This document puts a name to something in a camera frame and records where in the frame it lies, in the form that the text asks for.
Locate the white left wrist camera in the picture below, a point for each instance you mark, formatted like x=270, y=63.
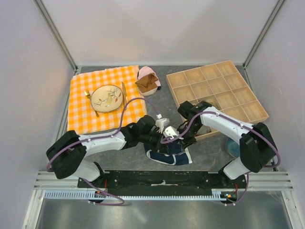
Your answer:
x=161, y=123

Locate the gold knife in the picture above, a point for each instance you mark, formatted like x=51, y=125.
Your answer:
x=124, y=95

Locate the navy blue white-trimmed underwear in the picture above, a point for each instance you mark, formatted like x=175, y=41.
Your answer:
x=177, y=156

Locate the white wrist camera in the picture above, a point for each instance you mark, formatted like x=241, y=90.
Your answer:
x=161, y=123
x=170, y=133

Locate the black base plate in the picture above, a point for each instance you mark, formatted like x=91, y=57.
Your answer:
x=121, y=182

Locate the gold fork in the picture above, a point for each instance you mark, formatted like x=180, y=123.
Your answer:
x=88, y=95

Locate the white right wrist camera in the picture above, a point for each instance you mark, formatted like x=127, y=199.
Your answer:
x=170, y=133

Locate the aluminium frame post right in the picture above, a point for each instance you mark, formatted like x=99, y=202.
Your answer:
x=263, y=32

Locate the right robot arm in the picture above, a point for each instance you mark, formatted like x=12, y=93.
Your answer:
x=256, y=145

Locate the aluminium front rail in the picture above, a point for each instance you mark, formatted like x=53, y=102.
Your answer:
x=262, y=181

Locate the aluminium frame post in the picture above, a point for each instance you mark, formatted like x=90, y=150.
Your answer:
x=56, y=34
x=263, y=32

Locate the blue ceramic bowl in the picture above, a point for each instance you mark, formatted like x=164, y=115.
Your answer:
x=232, y=148

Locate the grey rolled underwear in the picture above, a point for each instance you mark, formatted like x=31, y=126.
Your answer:
x=204, y=130

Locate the olive green rolled underwear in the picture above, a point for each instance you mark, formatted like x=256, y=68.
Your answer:
x=215, y=105

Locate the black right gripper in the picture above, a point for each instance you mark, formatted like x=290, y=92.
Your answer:
x=184, y=141

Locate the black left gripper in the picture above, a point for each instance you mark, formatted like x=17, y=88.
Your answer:
x=162, y=148

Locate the cream underwear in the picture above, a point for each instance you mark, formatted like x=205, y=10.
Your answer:
x=149, y=92

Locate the aluminium frame post left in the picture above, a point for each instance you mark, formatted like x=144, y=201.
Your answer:
x=56, y=34

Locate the pink underwear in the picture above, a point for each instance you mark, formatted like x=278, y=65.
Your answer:
x=146, y=70

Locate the wooden compartment tray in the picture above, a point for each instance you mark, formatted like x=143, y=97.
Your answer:
x=219, y=83

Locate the bird-painted ceramic plate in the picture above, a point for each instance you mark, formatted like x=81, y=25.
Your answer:
x=107, y=98

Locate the brown underwear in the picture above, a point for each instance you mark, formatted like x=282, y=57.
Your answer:
x=147, y=83

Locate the white cable duct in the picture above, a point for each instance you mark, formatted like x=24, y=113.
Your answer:
x=94, y=195

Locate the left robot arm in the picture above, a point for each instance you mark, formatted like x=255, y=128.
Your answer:
x=67, y=155

